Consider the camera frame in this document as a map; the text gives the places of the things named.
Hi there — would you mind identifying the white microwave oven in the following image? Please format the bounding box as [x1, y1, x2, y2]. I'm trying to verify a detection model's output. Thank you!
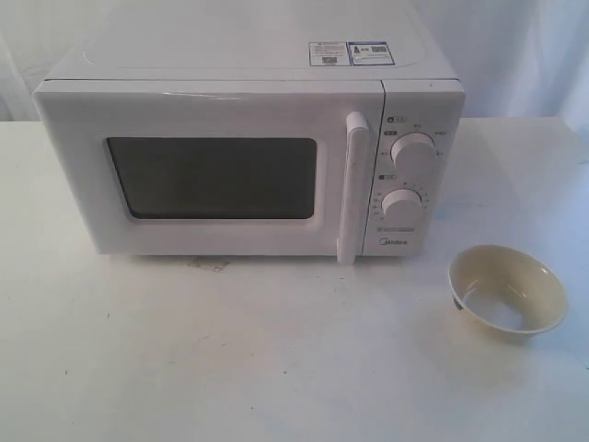
[34, 80, 385, 264]

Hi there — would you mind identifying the cream ceramic bowl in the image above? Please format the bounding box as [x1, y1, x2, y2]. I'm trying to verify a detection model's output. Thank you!
[447, 244, 569, 341]

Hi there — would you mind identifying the white Midea microwave body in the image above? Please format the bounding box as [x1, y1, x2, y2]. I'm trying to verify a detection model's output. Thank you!
[35, 1, 465, 259]

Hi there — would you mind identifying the lower white timer knob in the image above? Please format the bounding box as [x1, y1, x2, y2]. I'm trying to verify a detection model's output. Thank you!
[381, 189, 423, 220]

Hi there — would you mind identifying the upper white power knob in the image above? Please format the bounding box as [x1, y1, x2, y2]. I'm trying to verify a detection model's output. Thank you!
[390, 133, 436, 172]

